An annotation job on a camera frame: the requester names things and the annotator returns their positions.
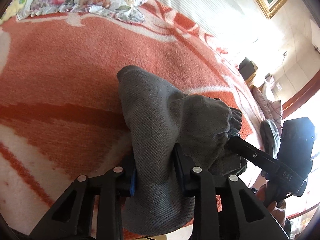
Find red-brown wooden door frame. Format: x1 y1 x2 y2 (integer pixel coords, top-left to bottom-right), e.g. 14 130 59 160
282 72 320 110

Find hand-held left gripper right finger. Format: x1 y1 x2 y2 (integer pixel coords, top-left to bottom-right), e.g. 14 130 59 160
172 144 290 240

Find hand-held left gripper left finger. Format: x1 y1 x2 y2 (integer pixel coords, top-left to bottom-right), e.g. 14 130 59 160
29 166 138 240

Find grey pants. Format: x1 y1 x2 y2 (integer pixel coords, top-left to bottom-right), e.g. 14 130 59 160
117 65 248 237

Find plaid cushion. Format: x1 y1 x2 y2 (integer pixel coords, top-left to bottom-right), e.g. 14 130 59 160
251 74 283 128

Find orange white floral blanket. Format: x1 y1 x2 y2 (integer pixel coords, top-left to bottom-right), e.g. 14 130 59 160
0 0 265 238

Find wooden chair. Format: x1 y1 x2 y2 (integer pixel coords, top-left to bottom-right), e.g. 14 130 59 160
237 57 258 85

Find grey shiny bag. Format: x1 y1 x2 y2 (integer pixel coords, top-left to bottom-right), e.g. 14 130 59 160
260 119 281 158

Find yellow cartoon print cloth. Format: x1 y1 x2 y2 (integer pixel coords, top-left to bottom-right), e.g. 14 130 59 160
0 0 38 25

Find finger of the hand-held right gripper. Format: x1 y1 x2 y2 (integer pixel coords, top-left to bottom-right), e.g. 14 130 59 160
226 135 279 174

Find white striped quilt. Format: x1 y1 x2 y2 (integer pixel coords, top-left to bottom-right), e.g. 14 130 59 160
140 0 258 45

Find person's right hand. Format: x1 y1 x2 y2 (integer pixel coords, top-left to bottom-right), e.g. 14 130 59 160
256 180 287 218

